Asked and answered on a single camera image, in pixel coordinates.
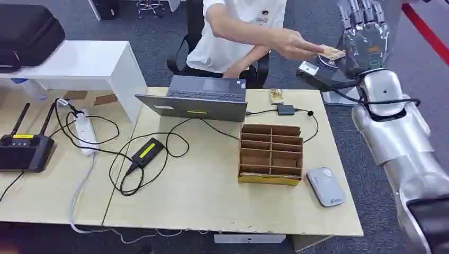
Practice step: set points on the person's right hand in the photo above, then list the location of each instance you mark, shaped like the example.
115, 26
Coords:
293, 43

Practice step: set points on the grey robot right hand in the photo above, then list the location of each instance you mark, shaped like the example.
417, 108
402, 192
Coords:
366, 42

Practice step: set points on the tan printed card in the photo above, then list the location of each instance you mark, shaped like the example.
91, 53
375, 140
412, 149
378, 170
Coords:
333, 53

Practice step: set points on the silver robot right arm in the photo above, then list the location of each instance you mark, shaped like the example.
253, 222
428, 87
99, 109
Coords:
396, 133

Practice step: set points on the red floor tape line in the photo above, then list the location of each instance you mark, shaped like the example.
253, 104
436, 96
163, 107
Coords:
426, 33

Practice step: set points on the dark grey usb hub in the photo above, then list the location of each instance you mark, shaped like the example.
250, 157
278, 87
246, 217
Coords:
286, 109

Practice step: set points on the person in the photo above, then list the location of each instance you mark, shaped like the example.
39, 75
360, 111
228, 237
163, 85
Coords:
224, 52

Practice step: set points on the black office chair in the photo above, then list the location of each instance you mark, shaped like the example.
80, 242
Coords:
193, 24

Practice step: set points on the grey laptop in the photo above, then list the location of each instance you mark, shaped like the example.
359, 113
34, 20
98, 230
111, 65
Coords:
203, 100

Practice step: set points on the wooden card box with dividers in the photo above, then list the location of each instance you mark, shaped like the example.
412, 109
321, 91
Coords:
270, 156

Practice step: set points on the metal stool base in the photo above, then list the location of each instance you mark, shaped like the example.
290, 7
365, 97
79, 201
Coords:
150, 7

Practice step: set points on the grey card reader device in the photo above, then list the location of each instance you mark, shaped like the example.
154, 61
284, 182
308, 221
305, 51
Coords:
326, 187

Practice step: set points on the black power adapter, yellow label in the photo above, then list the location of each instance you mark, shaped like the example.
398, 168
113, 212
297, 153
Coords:
145, 154

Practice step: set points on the brown tape patch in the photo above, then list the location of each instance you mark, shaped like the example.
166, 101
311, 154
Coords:
75, 95
105, 99

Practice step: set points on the white side shelf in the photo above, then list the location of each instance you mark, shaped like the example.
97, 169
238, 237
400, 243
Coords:
87, 65

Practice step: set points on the white power strip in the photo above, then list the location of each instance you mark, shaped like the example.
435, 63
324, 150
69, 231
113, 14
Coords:
85, 135

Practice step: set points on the clear plastic bottle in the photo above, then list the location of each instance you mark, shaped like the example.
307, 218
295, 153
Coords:
33, 90

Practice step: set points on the black hard carry case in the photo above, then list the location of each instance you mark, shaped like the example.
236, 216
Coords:
26, 33

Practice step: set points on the black remote controller with antennas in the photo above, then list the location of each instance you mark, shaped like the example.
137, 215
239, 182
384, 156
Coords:
24, 152

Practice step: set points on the right wrist camera with black mount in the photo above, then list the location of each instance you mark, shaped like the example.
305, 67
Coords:
326, 75

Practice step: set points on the white bracket under desk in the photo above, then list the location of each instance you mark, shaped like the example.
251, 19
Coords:
249, 238

